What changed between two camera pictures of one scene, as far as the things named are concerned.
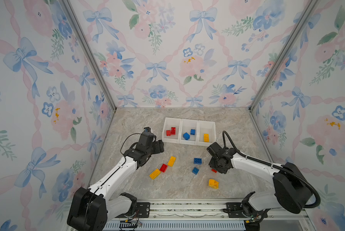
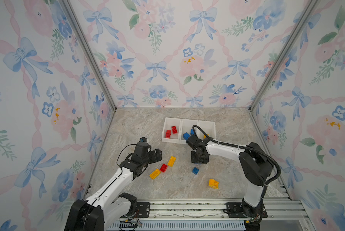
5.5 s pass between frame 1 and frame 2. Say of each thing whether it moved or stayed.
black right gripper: moved
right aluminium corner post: stayed
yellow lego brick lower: stayed
